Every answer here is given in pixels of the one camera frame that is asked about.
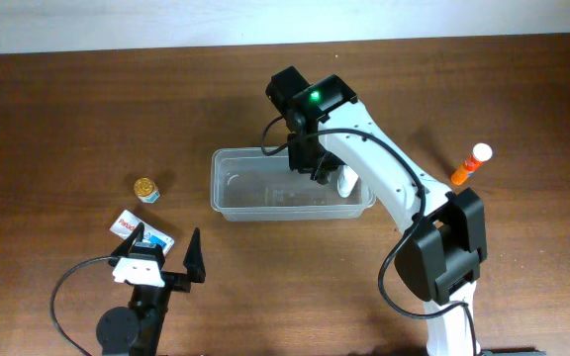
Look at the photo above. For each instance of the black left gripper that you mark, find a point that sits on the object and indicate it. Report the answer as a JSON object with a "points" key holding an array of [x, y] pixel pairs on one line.
{"points": [[193, 264]]}

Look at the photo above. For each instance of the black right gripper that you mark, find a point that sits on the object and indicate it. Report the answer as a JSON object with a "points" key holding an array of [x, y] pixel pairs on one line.
{"points": [[298, 159]]}

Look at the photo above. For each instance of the white spray bottle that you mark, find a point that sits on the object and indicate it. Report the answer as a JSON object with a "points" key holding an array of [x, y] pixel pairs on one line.
{"points": [[347, 178]]}

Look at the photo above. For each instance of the white Panadol medicine box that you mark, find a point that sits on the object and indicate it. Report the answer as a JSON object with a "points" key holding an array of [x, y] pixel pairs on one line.
{"points": [[127, 222]]}

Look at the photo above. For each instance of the orange tube white cap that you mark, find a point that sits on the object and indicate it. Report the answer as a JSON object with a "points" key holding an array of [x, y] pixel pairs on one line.
{"points": [[481, 153]]}

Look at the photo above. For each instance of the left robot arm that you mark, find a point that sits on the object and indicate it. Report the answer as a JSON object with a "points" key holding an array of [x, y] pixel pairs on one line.
{"points": [[136, 328]]}

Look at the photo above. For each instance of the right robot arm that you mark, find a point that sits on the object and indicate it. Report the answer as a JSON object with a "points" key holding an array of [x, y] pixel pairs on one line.
{"points": [[431, 273]]}

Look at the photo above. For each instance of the clear plastic container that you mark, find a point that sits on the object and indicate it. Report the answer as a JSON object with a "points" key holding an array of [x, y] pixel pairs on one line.
{"points": [[247, 186]]}

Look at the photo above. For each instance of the small gold-lid jar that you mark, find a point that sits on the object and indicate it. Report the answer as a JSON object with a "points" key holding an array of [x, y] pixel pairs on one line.
{"points": [[146, 190]]}

